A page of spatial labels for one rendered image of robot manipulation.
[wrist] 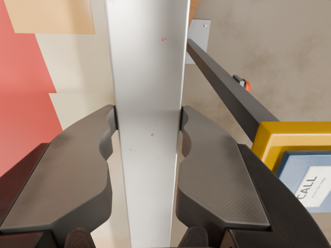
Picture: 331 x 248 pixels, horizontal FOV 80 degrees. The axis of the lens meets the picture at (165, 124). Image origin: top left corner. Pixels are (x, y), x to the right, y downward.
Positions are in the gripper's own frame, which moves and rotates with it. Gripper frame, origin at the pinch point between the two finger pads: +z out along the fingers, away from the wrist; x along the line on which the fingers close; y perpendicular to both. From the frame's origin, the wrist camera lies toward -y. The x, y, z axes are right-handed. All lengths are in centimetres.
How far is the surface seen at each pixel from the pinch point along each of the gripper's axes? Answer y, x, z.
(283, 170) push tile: 9.3, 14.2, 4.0
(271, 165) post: 10.0, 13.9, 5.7
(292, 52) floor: 16, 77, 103
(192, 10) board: -2, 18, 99
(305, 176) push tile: 10.2, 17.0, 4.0
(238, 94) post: 10.2, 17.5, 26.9
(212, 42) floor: 12, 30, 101
